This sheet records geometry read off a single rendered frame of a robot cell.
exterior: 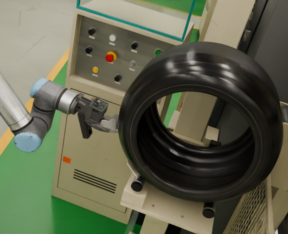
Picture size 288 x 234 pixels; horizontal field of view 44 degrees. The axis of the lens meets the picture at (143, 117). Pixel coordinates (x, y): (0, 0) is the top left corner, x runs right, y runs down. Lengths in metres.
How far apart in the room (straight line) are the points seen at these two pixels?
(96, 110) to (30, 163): 1.48
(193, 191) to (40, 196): 1.43
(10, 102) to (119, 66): 0.76
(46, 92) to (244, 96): 0.71
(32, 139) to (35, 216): 1.14
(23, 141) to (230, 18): 0.87
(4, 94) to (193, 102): 0.75
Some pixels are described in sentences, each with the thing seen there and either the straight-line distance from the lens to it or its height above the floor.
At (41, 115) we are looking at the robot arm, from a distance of 1.42.
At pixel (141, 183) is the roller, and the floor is 0.92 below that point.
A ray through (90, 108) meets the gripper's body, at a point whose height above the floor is 1.12.
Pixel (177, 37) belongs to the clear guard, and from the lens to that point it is 1.74.
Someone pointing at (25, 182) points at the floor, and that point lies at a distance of 2.61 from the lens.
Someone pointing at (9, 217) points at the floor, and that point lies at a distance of 2.40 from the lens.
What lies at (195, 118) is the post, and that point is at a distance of 1.57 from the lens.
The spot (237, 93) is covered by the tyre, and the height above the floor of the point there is 1.39.
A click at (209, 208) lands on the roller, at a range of 1.36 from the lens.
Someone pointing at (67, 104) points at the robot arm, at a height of 1.11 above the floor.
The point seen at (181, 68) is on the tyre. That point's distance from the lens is 1.10.
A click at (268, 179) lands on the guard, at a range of 1.50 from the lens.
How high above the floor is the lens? 1.82
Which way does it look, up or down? 31 degrees down
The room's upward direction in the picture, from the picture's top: 15 degrees clockwise
